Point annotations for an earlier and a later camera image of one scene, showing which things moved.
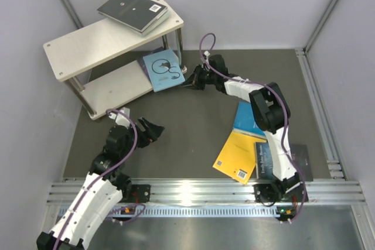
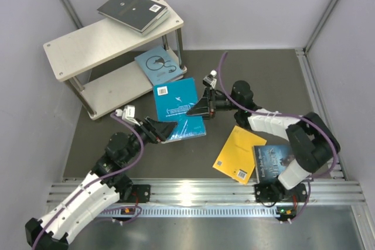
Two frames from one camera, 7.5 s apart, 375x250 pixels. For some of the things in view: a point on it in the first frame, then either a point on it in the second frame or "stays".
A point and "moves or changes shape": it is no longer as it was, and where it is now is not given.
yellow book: x=237 y=158 stays
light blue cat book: x=164 y=69 moves or changes shape
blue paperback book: x=245 y=122 → x=173 y=100
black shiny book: x=132 y=10 stays
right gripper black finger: x=193 y=81 → x=203 y=108
